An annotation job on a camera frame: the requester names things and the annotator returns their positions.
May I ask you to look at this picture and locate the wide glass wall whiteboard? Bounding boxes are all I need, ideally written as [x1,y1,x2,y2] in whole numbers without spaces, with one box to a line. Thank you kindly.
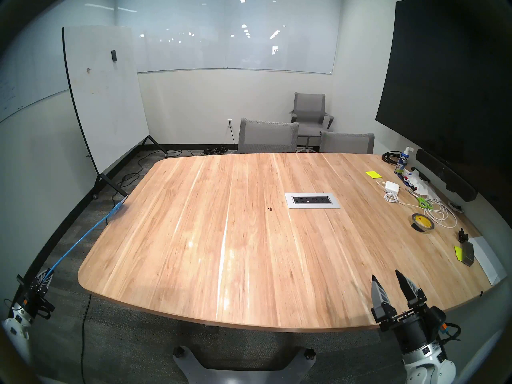
[115,0,342,75]

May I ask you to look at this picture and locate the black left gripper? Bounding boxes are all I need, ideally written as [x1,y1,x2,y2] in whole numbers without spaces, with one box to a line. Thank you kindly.
[17,268,56,320]

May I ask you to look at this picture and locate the white mobile whiteboard on stand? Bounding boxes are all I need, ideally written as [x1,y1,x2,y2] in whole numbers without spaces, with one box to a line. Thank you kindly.
[62,26,168,200]

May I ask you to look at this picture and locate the grey mesh office chair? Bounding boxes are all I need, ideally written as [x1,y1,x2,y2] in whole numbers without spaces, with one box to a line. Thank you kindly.
[319,131,375,154]
[237,118,300,154]

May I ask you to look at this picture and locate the white plastic bag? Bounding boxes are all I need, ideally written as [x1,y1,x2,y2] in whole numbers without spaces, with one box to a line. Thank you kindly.
[406,171,440,200]

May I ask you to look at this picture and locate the blue plastic fly swatter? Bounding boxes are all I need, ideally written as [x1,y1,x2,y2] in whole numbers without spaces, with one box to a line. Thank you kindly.
[44,195,129,282]

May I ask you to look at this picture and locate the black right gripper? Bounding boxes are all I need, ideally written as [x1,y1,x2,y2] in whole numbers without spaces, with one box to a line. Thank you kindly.
[371,269,433,354]

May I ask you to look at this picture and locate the white charger cable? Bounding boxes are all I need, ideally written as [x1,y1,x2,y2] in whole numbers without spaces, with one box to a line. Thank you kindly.
[376,180,458,229]

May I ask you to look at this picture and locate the glass wall whiteboard with writing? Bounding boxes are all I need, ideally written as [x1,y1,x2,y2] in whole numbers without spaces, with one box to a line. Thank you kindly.
[0,11,116,124]

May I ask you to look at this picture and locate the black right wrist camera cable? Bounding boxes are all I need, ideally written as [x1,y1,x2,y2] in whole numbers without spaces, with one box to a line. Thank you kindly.
[440,322,462,344]

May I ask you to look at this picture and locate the green handled scissors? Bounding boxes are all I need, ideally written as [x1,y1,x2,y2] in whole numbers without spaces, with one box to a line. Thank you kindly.
[405,188,434,210]

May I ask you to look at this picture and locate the whiteboard cleaner spray bottle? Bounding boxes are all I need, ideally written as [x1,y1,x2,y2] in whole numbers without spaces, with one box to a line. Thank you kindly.
[394,146,414,175]

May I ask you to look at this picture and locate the black cable bundle with cord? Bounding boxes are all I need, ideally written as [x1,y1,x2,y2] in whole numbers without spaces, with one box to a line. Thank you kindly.
[200,124,236,155]

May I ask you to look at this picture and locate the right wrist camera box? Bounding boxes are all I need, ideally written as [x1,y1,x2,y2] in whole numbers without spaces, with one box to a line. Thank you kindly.
[429,305,447,332]

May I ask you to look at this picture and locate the brown packing tape roll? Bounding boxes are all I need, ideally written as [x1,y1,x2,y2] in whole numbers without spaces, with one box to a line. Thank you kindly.
[411,213,435,233]

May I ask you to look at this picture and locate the grey office chair with armrests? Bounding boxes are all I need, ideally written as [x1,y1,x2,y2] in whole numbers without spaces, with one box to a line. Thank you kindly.
[289,92,334,152]

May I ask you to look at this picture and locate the large black wall screen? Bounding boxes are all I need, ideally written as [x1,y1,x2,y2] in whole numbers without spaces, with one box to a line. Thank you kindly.
[375,0,512,196]

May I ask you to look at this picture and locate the silver table power outlet box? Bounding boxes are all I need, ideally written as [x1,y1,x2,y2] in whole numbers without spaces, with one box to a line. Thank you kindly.
[284,192,341,209]

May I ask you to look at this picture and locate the black video sound bar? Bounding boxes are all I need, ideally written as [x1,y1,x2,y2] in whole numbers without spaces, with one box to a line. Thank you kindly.
[415,149,478,202]

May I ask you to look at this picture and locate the black looped floor cable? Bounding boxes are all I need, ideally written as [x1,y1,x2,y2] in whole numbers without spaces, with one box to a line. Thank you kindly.
[116,147,192,188]

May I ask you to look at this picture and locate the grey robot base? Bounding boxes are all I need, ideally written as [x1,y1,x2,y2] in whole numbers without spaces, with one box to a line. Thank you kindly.
[173,345,316,384]

